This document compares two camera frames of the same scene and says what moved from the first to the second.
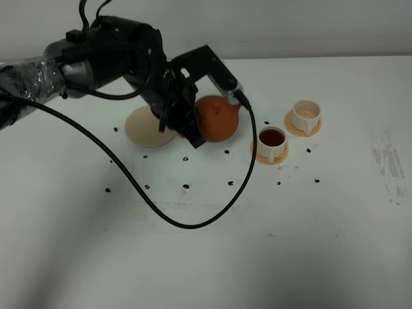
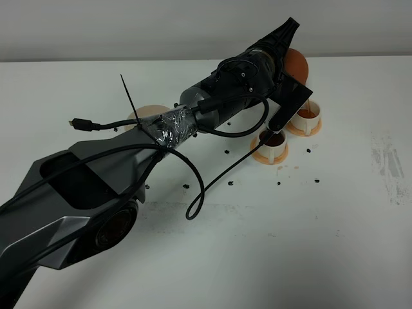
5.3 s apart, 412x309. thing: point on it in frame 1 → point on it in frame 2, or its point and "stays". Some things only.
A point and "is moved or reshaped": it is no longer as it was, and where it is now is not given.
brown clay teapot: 218,119 is moved or reshaped
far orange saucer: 298,131 stays
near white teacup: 271,141 stays
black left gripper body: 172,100 → 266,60
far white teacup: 305,116 stays
